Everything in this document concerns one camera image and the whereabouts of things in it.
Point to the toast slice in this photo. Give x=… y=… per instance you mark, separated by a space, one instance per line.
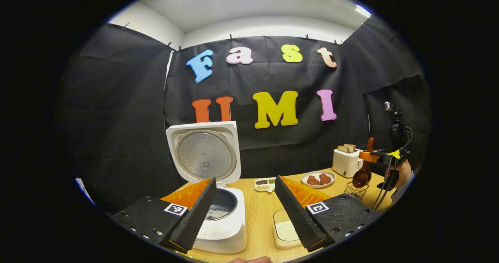
x=342 y=149
x=351 y=147

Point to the red meat piece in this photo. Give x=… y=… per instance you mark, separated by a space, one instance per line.
x=313 y=180
x=325 y=179

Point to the brown wooden spoon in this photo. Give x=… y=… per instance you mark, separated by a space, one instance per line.
x=361 y=177

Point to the white rice cooker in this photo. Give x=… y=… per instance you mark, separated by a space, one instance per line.
x=206 y=157

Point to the clear rice container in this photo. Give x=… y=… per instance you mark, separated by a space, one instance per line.
x=286 y=232

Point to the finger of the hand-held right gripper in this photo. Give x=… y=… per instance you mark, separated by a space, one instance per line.
x=372 y=157

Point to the white divided bean dish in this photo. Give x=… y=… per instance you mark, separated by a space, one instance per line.
x=264 y=185

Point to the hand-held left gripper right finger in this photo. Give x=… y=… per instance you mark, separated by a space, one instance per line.
x=296 y=216

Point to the white toaster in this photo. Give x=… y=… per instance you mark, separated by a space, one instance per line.
x=346 y=165

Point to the white round plate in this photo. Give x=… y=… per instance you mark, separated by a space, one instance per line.
x=317 y=186

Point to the small ceiling light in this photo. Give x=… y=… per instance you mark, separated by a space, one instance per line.
x=363 y=11

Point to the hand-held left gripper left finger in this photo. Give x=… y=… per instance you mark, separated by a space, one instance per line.
x=199 y=216

